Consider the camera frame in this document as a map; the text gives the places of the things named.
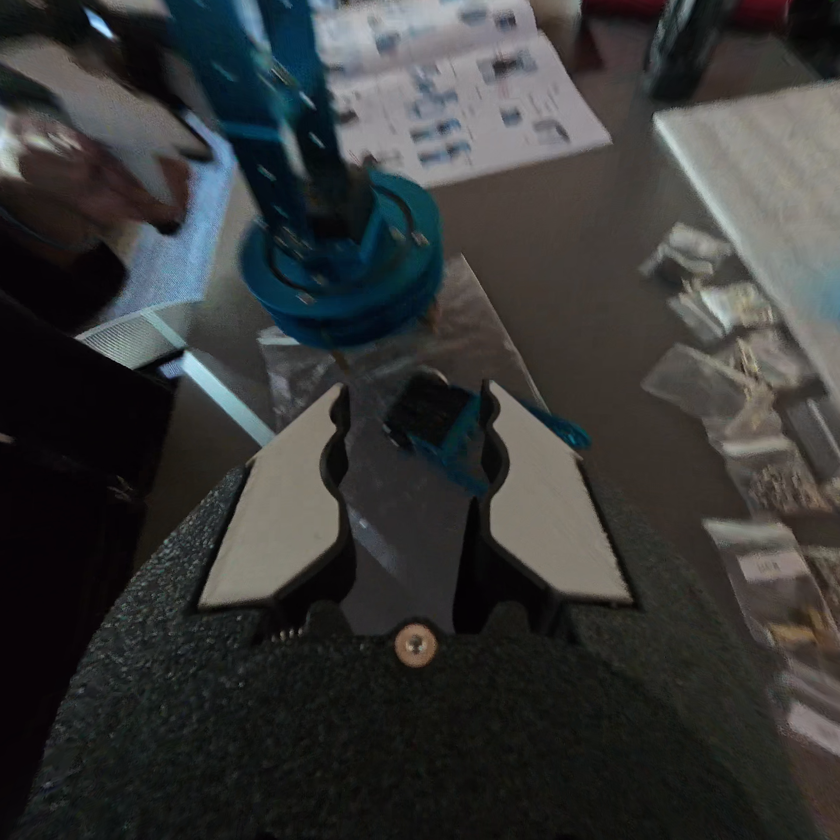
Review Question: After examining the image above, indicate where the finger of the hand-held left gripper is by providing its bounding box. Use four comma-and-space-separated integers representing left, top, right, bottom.
67, 87, 215, 199

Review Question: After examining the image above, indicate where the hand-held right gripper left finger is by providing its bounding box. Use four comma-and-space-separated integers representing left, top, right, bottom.
196, 384, 358, 611

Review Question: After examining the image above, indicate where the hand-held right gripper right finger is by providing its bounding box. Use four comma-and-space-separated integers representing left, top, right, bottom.
476, 379, 635, 605

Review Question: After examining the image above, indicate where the blue bracket with black servo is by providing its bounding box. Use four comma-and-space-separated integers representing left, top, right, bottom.
382, 369, 592, 497

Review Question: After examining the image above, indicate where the blue robot arm base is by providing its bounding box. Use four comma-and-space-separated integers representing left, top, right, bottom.
164, 0, 445, 350

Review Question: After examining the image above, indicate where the person's left forearm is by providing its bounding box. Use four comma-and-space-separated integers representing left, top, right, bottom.
0, 213, 129, 332

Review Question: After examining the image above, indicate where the person's dark clothing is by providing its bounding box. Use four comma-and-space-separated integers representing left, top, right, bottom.
0, 289, 178, 840

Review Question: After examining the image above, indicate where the large clear plastic bag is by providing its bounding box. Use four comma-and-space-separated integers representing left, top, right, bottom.
256, 252, 549, 595

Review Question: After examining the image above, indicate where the pile of small screw bags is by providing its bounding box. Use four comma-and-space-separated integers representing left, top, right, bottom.
638, 222, 840, 742

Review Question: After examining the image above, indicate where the open instruction manual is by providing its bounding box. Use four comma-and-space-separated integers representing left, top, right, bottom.
315, 0, 614, 189

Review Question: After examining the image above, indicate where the white foam sheet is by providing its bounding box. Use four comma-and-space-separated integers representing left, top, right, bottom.
653, 79, 840, 408

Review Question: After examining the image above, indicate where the black cylinder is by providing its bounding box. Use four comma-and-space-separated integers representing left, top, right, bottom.
645, 0, 723, 101

